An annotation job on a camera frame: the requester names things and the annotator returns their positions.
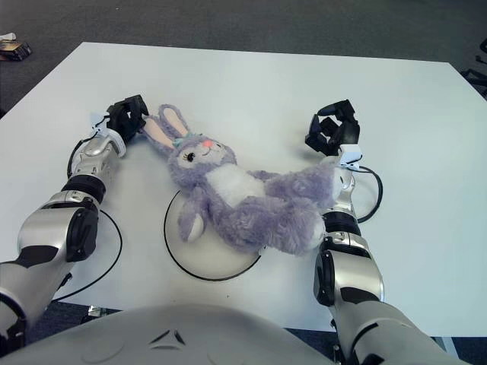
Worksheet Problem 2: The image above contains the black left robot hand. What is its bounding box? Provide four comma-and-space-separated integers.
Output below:
105, 94, 150, 146

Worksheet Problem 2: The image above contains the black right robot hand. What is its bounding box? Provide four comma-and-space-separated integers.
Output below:
304, 99, 361, 157

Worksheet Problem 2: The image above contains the purple plush bunny doll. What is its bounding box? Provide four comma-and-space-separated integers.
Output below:
143, 103, 343, 258

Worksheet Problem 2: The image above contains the white plate with black rim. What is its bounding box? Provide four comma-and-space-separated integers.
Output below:
163, 189, 263, 282

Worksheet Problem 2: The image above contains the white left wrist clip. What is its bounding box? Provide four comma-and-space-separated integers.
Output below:
89, 112, 127, 159

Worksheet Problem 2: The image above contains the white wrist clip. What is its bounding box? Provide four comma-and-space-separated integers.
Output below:
336, 144, 364, 172
89, 112, 127, 159

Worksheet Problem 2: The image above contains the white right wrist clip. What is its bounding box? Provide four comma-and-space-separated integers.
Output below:
336, 144, 364, 172

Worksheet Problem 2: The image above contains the brown box on floor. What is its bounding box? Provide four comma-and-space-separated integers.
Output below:
0, 32, 32, 62

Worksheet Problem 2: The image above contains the black office chair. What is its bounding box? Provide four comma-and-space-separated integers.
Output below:
460, 36, 487, 100

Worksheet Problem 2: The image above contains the metal table clamp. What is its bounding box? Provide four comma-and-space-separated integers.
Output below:
85, 306, 111, 322

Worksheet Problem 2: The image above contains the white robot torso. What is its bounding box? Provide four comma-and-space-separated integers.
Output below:
0, 303, 336, 365

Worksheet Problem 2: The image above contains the white table leg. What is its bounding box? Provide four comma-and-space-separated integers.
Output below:
429, 336, 457, 358

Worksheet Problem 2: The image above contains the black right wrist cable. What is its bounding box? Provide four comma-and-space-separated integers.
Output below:
355, 165, 384, 224

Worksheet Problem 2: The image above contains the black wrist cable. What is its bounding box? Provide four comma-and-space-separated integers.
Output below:
49, 138, 123, 303
355, 165, 384, 224

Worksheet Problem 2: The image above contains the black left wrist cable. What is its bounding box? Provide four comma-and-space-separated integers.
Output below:
49, 138, 123, 303

